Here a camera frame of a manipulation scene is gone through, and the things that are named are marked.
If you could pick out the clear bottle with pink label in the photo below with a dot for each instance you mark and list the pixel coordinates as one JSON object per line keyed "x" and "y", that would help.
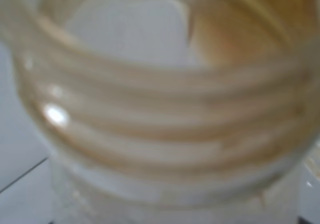
{"x": 169, "y": 111}

